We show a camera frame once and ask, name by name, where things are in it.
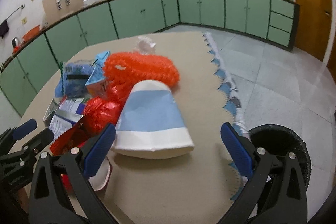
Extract black trash bin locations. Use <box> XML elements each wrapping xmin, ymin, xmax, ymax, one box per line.
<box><xmin>248</xmin><ymin>123</ymin><xmax>312</xmax><ymax>214</ymax></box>

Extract wooden door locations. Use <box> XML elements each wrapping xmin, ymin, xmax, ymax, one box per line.
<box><xmin>294</xmin><ymin>0</ymin><xmax>332</xmax><ymax>61</ymax></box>

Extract light blue milk carton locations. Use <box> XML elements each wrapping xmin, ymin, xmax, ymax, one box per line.
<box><xmin>85</xmin><ymin>51</ymin><xmax>110</xmax><ymax>99</ymax></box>

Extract wall towel bar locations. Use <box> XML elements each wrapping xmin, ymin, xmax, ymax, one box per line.
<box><xmin>5</xmin><ymin>4</ymin><xmax>25</xmax><ymax>20</ymax></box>

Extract blue white snack wrapper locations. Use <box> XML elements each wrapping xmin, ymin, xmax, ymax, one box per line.
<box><xmin>49</xmin><ymin>98</ymin><xmax>86</xmax><ymax>141</ymax></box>

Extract blue white paper cup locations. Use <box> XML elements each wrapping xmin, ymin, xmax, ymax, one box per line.
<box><xmin>111</xmin><ymin>80</ymin><xmax>195</xmax><ymax>160</ymax></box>

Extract white tissue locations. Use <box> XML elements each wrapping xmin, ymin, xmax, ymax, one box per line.
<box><xmin>133</xmin><ymin>36</ymin><xmax>156</xmax><ymax>55</ymax></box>

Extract red plastic bag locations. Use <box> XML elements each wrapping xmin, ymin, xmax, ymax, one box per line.
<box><xmin>81</xmin><ymin>82</ymin><xmax>133</xmax><ymax>136</ymax></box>

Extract orange basin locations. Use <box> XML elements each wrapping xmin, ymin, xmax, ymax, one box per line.
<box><xmin>23</xmin><ymin>25</ymin><xmax>40</xmax><ymax>42</ymax></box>

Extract green lower kitchen cabinets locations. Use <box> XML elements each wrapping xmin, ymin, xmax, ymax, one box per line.
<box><xmin>1</xmin><ymin>0</ymin><xmax>300</xmax><ymax>115</ymax></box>

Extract cardboard box on counter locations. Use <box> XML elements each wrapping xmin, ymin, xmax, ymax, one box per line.
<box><xmin>42</xmin><ymin>0</ymin><xmax>84</xmax><ymax>26</ymax></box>

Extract steel kettle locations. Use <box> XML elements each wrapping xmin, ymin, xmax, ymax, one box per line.
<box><xmin>11</xmin><ymin>37</ymin><xmax>21</xmax><ymax>49</ymax></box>

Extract blue plastic bag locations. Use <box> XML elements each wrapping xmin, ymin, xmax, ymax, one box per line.
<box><xmin>54</xmin><ymin>60</ymin><xmax>94</xmax><ymax>98</ymax></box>

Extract red snack wrapper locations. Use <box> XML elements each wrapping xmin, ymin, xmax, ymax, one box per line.
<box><xmin>50</xmin><ymin>116</ymin><xmax>91</xmax><ymax>156</ymax></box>

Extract red white paper cup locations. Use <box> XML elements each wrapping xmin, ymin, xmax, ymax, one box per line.
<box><xmin>62</xmin><ymin>157</ymin><xmax>112</xmax><ymax>192</ymax></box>

